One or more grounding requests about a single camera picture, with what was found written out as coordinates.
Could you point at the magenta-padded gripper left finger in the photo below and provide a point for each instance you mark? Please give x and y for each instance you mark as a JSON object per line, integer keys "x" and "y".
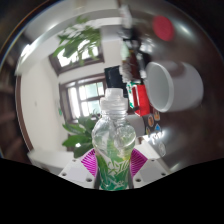
{"x": 76, "y": 172}

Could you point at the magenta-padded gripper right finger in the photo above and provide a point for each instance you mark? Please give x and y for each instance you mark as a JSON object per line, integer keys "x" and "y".
{"x": 151, "y": 171}

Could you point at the clear green-label drink bottle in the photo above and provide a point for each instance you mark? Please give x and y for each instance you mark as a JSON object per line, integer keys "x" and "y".
{"x": 113, "y": 140}

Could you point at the clear round sticker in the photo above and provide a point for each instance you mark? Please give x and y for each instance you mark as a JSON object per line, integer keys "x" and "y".
{"x": 162, "y": 149}

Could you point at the green plant in white pot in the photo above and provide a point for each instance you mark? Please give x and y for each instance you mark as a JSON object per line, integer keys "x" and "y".
{"x": 80, "y": 43}
{"x": 80, "y": 133}

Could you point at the green round sticker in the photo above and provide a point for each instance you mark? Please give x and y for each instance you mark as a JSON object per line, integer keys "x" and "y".
{"x": 147, "y": 130}

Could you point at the blue round sticker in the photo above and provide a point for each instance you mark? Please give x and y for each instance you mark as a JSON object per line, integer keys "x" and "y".
{"x": 157, "y": 127}

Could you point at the orange round sticker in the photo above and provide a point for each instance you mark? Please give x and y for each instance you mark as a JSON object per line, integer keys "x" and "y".
{"x": 150, "y": 120}
{"x": 156, "y": 116}

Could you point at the red box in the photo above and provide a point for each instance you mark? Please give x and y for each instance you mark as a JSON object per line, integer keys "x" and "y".
{"x": 141, "y": 98}

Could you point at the dark wooden double door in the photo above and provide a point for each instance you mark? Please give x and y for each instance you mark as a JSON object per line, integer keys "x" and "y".
{"x": 86, "y": 96}

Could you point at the white mug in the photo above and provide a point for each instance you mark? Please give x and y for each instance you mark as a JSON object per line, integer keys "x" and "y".
{"x": 180, "y": 90}

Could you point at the black chair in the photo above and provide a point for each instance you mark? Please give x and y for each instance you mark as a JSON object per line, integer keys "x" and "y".
{"x": 115, "y": 78}

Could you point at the brown tray of small jars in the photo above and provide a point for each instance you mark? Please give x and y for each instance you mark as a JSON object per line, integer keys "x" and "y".
{"x": 128, "y": 71}

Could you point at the dark-framed window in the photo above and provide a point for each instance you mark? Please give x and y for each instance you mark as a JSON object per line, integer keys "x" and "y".
{"x": 66, "y": 60}

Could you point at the flat round red coaster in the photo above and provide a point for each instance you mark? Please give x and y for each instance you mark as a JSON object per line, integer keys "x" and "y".
{"x": 163, "y": 28}

